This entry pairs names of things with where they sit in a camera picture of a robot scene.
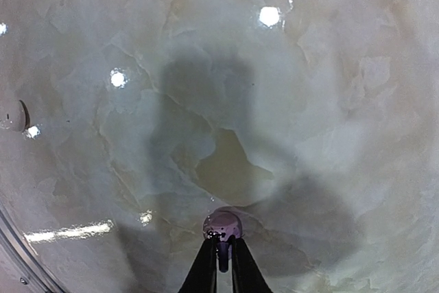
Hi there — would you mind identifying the aluminium front rail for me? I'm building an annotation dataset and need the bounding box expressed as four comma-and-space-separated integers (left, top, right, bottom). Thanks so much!
1, 203, 67, 292

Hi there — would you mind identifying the white earbud charging case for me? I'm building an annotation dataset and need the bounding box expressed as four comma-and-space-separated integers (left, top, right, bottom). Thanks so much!
1, 99, 29, 132

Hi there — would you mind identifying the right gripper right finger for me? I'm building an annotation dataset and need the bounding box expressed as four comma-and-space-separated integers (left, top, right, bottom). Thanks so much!
231, 236, 273, 293

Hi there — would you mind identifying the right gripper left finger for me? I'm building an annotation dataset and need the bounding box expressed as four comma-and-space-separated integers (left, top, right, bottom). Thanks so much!
178, 238, 217, 293

